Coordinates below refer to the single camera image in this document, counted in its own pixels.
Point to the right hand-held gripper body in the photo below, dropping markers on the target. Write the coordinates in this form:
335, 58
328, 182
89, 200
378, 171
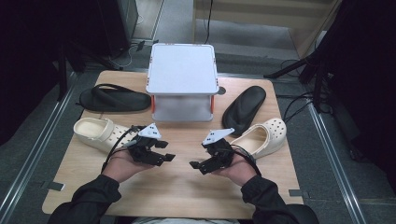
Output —
219, 152

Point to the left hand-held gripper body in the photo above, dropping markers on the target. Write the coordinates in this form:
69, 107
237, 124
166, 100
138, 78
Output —
146, 149

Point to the cream clog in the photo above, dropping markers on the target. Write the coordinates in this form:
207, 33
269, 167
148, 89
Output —
267, 137
99, 133

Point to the black flip-flop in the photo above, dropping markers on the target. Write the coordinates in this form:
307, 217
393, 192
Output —
244, 109
115, 101

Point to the white shoe rack orange posts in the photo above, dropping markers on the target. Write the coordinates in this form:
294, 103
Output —
182, 68

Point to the person's right hand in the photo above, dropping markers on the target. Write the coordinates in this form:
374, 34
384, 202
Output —
238, 172

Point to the person's left hand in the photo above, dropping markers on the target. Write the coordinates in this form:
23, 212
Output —
120, 168

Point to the round grey table grommet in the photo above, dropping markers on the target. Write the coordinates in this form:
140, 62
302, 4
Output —
221, 90

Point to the grey tape strip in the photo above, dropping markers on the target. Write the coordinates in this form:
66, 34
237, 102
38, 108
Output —
54, 186
297, 193

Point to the black power plug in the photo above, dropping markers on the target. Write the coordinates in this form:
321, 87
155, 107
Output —
140, 45

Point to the black chair part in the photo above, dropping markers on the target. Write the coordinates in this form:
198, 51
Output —
308, 216

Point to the black stand pole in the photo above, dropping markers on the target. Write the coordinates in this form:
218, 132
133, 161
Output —
62, 77

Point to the dark cabinet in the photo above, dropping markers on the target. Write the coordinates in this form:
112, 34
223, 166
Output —
120, 25

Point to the black tripod stand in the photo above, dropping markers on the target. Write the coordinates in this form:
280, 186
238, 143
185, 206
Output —
311, 62

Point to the metal floor rail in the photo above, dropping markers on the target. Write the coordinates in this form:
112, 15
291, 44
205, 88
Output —
40, 140
336, 161

